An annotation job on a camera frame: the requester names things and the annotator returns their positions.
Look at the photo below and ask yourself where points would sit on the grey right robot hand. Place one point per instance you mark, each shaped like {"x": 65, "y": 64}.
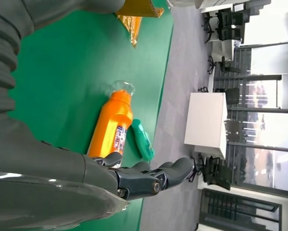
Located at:
{"x": 38, "y": 185}

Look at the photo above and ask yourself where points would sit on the orange detergent bottle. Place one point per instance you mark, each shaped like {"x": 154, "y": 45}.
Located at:
{"x": 110, "y": 127}

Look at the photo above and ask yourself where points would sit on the teal plastic bottle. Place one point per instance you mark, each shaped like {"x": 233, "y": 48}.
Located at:
{"x": 143, "y": 143}

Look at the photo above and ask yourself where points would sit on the yellow plastic film bag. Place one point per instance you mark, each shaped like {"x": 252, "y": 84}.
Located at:
{"x": 134, "y": 9}

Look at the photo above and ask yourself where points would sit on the white box cabinet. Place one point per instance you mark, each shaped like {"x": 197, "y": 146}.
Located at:
{"x": 206, "y": 124}

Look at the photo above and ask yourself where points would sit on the black office chair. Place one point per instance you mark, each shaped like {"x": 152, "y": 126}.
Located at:
{"x": 233, "y": 17}
{"x": 230, "y": 33}
{"x": 215, "y": 173}
{"x": 227, "y": 67}

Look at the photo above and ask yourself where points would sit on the white desk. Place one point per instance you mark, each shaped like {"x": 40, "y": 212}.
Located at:
{"x": 221, "y": 49}

